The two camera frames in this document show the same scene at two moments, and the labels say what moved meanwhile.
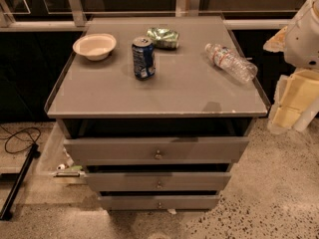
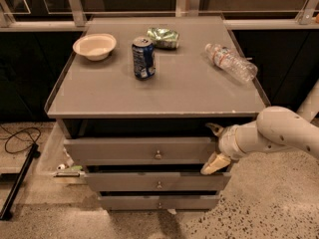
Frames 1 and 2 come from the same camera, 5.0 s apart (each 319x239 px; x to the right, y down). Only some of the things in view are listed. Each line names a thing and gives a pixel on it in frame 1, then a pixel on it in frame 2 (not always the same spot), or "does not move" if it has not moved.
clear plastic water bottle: x=243 y=70 does not move
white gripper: x=303 y=39 to x=227 y=143
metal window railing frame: x=74 y=14 does not move
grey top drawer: x=155 y=150 does not move
